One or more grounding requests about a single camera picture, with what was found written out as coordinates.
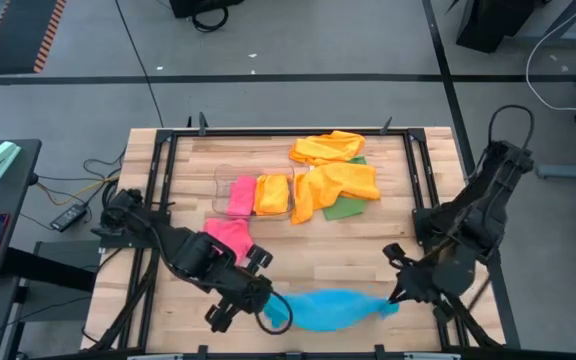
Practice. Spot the black side desk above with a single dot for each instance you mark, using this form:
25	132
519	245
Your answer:
3	200

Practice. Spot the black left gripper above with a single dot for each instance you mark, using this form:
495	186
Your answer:
253	295

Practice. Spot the pink microfiber towel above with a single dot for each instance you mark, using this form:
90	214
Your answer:
242	196
230	235

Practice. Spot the blue microfiber towel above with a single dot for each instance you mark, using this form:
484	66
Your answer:
328	310

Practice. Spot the grey desk foot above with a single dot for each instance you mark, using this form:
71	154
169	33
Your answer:
573	171

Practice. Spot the clear plastic bin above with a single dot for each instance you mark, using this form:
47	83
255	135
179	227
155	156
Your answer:
225	192

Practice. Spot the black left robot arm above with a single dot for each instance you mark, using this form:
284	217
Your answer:
188	255

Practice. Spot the green microfiber towel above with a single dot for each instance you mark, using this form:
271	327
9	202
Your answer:
345	207

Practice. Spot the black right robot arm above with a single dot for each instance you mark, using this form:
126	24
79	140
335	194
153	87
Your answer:
483	220

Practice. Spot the black power adapter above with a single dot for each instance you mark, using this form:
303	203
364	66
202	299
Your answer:
68	217

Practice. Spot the black metal table frame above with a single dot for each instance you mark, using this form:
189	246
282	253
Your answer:
288	132

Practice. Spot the orange microfiber towel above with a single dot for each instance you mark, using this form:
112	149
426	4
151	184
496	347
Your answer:
328	147
328	187
272	195

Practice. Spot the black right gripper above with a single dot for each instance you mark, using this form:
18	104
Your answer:
418	285

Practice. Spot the black desk base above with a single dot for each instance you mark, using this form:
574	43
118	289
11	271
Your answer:
488	22

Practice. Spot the black floor mat orange edge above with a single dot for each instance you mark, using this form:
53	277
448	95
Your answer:
18	35

